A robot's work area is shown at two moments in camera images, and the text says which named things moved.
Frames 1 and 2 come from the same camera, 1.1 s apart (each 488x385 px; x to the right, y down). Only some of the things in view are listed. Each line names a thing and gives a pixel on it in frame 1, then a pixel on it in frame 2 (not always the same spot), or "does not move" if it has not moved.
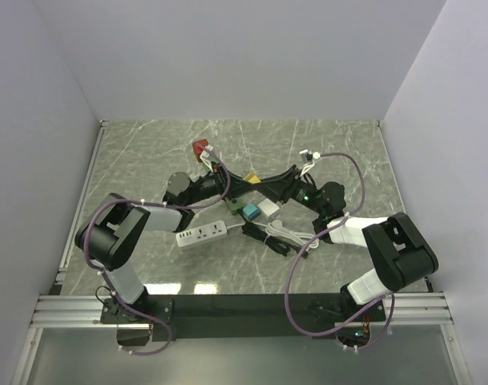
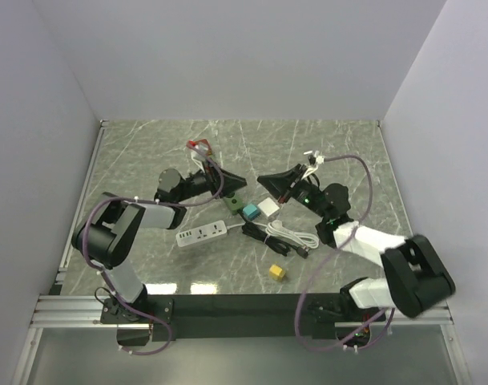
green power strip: (234, 204) does not move
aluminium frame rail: (82, 311) does not move
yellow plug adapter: (252, 178) to (276, 272)
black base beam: (244, 317) does not move
